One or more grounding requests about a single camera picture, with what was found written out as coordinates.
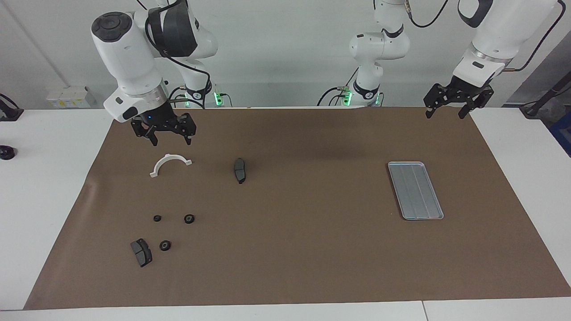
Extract white wall socket box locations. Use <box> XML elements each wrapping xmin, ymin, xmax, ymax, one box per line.
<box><xmin>46</xmin><ymin>86</ymin><xmax>97</xmax><ymax>108</ymax></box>

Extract slim grey brake pad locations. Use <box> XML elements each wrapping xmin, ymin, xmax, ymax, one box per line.
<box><xmin>234</xmin><ymin>157</ymin><xmax>248</xmax><ymax>185</ymax></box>

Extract black right base cables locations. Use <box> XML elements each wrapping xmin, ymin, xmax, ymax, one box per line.
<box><xmin>166</xmin><ymin>82</ymin><xmax>232</xmax><ymax>109</ymax></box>

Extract blue crate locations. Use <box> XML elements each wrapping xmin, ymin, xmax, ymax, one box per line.
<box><xmin>550</xmin><ymin>115</ymin><xmax>571</xmax><ymax>157</ymax></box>

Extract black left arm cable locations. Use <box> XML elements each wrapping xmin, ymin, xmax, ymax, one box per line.
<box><xmin>404</xmin><ymin>0</ymin><xmax>562</xmax><ymax>72</ymax></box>

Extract wide grey brake pad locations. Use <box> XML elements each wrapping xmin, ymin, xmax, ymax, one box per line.
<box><xmin>130</xmin><ymin>239</ymin><xmax>153</xmax><ymax>268</ymax></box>

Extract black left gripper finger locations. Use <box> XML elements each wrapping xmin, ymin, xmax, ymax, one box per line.
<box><xmin>424</xmin><ymin>83</ymin><xmax>451</xmax><ymax>119</ymax></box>
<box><xmin>458</xmin><ymin>86</ymin><xmax>495</xmax><ymax>119</ymax></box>

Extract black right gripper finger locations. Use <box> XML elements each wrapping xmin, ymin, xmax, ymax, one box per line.
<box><xmin>176</xmin><ymin>113</ymin><xmax>197</xmax><ymax>146</ymax></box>
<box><xmin>131</xmin><ymin>120</ymin><xmax>159</xmax><ymax>147</ymax></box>

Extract black base cables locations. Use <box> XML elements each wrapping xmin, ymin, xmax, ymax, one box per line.
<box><xmin>317</xmin><ymin>67</ymin><xmax>357</xmax><ymax>107</ymax></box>
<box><xmin>166</xmin><ymin>82</ymin><xmax>232</xmax><ymax>109</ymax></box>

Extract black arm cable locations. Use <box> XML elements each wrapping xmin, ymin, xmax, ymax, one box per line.
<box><xmin>136</xmin><ymin>0</ymin><xmax>212</xmax><ymax>109</ymax></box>
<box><xmin>404</xmin><ymin>0</ymin><xmax>562</xmax><ymax>72</ymax></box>

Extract brown table mat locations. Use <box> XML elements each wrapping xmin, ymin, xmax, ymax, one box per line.
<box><xmin>23</xmin><ymin>107</ymin><xmax>571</xmax><ymax>310</ymax></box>

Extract silver metal tray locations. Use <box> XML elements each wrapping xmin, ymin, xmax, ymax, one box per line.
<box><xmin>387</xmin><ymin>161</ymin><xmax>445</xmax><ymax>221</ymax></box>

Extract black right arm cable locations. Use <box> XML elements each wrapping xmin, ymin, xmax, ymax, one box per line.
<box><xmin>136</xmin><ymin>0</ymin><xmax>212</xmax><ymax>109</ymax></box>

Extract black table clamp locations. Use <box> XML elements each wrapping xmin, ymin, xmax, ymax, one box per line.
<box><xmin>0</xmin><ymin>94</ymin><xmax>24</xmax><ymax>122</ymax></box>

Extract white curved plastic bracket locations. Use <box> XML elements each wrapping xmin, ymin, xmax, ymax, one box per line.
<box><xmin>149</xmin><ymin>153</ymin><xmax>193</xmax><ymax>178</ymax></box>

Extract black left base cables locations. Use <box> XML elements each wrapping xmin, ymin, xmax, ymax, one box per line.
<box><xmin>317</xmin><ymin>67</ymin><xmax>357</xmax><ymax>107</ymax></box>

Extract black stand rod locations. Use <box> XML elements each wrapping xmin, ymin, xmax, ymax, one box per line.
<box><xmin>520</xmin><ymin>74</ymin><xmax>571</xmax><ymax>119</ymax></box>

